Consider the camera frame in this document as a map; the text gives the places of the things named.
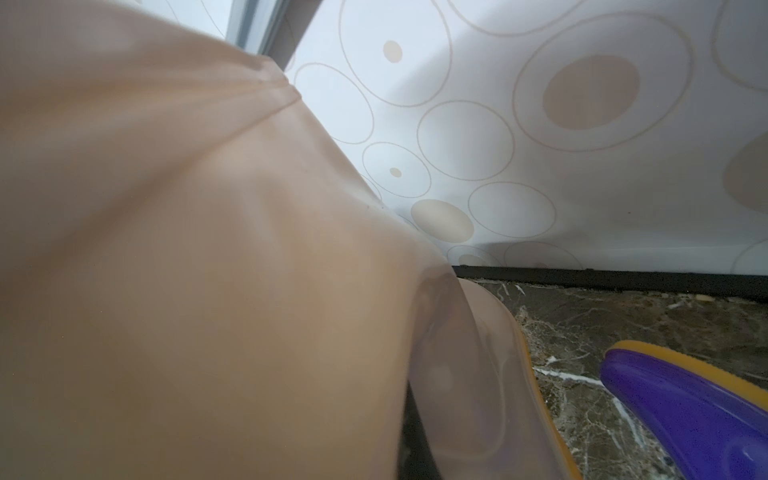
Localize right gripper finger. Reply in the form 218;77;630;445
397;385;441;480

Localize beige rain boot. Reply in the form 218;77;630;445
408;271;581;479
1;1;456;479

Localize purple rain boot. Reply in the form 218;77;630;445
600;340;767;479

